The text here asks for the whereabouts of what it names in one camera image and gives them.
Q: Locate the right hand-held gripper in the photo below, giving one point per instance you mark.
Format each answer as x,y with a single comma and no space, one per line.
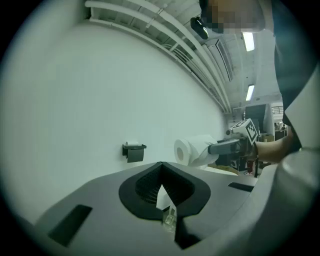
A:
250,132

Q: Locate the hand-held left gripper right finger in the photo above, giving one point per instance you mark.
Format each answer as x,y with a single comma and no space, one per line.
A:
220,200

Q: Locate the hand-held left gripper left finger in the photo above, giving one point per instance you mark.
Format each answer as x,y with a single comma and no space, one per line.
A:
100,212

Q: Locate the white toilet paper roll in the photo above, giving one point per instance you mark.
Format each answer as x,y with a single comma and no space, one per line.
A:
197,147

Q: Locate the person's right forearm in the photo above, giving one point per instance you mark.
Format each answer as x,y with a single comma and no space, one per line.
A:
272,150

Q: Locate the black wall paper holder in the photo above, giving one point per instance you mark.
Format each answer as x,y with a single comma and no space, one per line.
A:
133,155

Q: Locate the black cabinet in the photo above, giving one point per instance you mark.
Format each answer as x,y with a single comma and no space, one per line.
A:
255,115

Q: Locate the ceiling strip light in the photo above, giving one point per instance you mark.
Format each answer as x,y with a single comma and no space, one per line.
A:
250,92
248,41

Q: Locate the ceiling air vent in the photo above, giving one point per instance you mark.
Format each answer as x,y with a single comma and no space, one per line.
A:
225,60

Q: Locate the person's black shirt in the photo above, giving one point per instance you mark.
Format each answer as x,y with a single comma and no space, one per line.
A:
292,50

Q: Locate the person's head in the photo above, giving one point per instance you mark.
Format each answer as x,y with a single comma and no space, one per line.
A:
237,15

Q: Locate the white ceiling pipe rack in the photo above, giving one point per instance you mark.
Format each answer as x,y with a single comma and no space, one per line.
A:
160,22

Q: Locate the black head-worn camera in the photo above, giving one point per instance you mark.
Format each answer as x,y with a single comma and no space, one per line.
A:
199,27

